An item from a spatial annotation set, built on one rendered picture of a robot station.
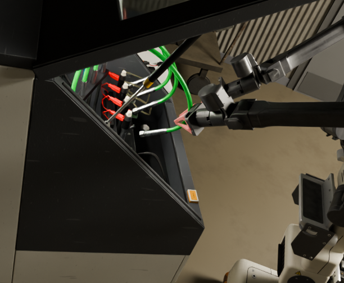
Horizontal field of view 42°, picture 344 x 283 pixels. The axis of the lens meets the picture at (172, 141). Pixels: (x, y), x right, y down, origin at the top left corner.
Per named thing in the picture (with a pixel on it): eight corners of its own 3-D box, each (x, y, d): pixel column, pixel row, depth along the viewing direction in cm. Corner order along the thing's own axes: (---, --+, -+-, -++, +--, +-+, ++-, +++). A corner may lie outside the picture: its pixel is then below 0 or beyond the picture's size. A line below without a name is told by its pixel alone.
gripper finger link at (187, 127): (166, 117, 139) (188, 115, 132) (179, 104, 143) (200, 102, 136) (175, 135, 141) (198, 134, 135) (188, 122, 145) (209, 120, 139)
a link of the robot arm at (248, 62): (281, 76, 145) (270, 72, 153) (268, 44, 141) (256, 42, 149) (250, 95, 144) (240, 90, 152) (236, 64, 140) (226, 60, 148)
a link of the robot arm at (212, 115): (231, 129, 127) (240, 116, 130) (220, 110, 124) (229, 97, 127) (212, 130, 132) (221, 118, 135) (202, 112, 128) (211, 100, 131)
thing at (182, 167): (188, 246, 159) (202, 218, 149) (176, 245, 158) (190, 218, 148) (163, 129, 203) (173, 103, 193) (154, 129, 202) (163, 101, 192)
